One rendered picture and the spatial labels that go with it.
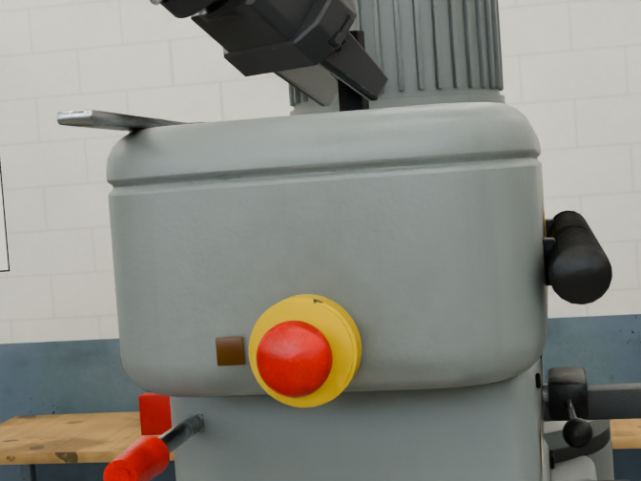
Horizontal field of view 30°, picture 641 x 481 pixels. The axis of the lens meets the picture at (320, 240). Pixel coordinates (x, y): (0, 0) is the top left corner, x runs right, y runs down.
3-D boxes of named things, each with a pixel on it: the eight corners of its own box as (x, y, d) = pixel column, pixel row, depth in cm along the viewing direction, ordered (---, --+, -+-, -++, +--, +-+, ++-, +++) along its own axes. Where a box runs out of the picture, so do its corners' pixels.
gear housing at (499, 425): (548, 524, 74) (538, 364, 73) (172, 529, 79) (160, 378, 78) (548, 412, 107) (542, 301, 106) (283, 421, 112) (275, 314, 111)
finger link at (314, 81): (344, 78, 90) (287, 26, 87) (324, 113, 89) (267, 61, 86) (331, 80, 91) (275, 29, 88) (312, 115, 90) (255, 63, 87)
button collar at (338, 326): (360, 406, 64) (352, 295, 64) (252, 409, 65) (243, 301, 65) (365, 399, 66) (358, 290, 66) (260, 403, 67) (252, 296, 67)
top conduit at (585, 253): (613, 303, 66) (610, 240, 66) (537, 307, 67) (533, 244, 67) (589, 246, 110) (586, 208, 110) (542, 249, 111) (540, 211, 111)
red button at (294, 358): (330, 399, 61) (324, 322, 61) (255, 402, 62) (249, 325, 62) (341, 387, 64) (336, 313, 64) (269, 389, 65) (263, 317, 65)
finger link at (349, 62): (366, 109, 85) (307, 53, 82) (385, 73, 86) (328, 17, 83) (381, 107, 84) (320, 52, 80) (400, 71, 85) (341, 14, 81)
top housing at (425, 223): (551, 392, 64) (533, 93, 63) (91, 407, 69) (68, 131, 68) (550, 295, 110) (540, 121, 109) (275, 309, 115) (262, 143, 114)
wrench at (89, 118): (111, 121, 61) (110, 105, 61) (38, 127, 62) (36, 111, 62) (218, 134, 85) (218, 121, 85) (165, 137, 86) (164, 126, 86)
